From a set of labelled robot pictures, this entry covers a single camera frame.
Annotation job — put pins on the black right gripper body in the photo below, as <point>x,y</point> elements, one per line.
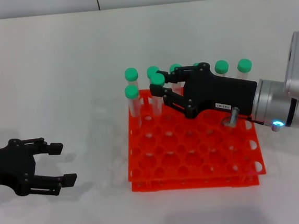
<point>216,93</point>

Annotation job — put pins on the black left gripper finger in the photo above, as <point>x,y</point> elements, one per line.
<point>69,180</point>
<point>55,149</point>

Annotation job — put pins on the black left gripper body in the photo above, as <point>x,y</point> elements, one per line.
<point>10,167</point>

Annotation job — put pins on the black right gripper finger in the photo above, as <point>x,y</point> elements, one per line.
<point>183,75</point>
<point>156,90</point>

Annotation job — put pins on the clear test tube green cap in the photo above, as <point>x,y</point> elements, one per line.
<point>151,70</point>
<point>131,74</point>
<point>221,67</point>
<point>157,79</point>
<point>244,65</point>
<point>131,91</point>
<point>196,64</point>
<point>173,68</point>

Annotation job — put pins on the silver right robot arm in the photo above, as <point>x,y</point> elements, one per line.
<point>269,99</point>

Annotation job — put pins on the orange test tube rack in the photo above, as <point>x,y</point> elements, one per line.
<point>194,177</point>

